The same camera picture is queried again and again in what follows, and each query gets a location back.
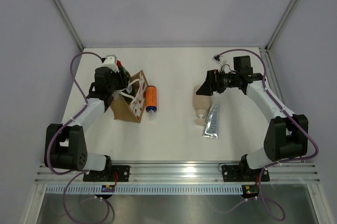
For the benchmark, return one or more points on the beige pump lotion bottle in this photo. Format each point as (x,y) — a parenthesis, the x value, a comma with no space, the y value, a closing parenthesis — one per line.
(201,106)

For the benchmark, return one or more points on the orange blue spray bottle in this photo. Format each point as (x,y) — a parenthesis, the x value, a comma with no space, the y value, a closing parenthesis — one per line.
(151,101)

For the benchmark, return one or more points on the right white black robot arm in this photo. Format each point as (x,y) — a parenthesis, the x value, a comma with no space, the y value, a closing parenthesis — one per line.
(257,92)

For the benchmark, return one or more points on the green dish soap bottle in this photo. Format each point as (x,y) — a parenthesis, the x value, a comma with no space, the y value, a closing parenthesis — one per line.
(122,68)

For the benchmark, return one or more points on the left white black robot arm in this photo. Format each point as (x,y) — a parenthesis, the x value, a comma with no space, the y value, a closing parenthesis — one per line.
(65,146)

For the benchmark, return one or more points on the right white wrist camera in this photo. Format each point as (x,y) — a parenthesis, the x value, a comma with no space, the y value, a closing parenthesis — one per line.
(220,61)

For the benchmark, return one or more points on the left aluminium frame post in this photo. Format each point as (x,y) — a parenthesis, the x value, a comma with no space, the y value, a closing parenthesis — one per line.
(68,24)

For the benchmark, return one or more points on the right aluminium frame post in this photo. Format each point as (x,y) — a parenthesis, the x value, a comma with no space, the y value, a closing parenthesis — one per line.
(281,23)

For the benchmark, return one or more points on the right side aluminium rail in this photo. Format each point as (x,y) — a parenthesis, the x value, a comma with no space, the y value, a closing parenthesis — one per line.
(281,97)

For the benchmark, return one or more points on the aluminium frame post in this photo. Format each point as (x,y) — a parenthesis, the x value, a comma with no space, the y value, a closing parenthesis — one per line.
(281,23)
(68,24)

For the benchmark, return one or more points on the white slotted cable duct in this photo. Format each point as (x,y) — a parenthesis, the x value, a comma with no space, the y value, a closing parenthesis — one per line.
(146,190)

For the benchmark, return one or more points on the aluminium mounting rail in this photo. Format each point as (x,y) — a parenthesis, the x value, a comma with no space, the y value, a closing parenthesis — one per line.
(209,172)

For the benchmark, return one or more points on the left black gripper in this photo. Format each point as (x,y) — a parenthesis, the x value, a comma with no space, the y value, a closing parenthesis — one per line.
(123,79)

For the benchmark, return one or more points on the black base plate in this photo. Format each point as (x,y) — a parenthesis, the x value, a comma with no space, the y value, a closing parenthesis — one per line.
(119,172)
(233,173)

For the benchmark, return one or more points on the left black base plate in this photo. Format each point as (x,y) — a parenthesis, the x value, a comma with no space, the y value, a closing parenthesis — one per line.
(119,172)

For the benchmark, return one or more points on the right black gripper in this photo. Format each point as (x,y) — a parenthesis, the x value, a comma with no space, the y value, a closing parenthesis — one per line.
(212,83)

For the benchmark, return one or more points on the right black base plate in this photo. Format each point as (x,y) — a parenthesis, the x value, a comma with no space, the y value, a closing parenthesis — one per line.
(233,173)

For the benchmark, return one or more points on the silver toothpaste tube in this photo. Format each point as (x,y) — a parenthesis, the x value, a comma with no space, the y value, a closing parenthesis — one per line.
(211,126)

